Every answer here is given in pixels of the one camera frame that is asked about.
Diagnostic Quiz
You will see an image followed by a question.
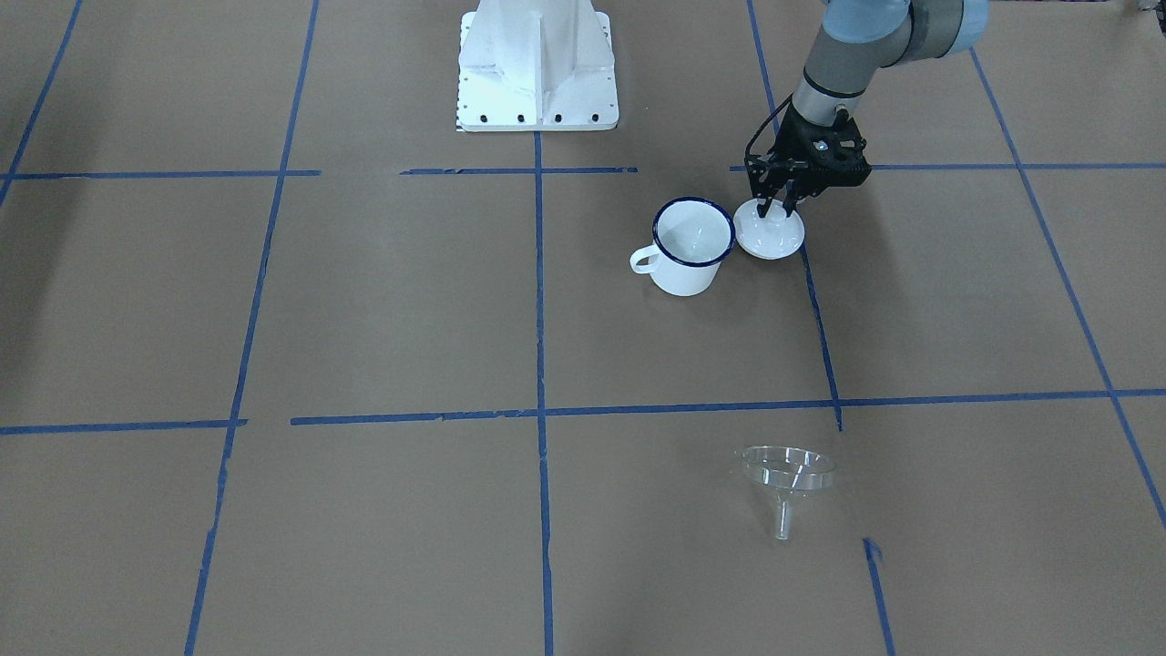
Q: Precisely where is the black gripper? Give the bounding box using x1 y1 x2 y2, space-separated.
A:
744 101 872 219

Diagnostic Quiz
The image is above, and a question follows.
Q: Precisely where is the white cup lid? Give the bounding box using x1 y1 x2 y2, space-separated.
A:
732 199 805 261

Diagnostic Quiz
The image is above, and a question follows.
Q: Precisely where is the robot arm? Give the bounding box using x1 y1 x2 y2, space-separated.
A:
742 1 988 217

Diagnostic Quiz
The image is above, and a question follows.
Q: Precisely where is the white enamel cup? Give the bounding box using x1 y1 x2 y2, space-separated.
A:
628 198 736 296

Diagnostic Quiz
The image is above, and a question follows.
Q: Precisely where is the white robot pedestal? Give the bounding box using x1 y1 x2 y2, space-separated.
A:
455 1 620 132

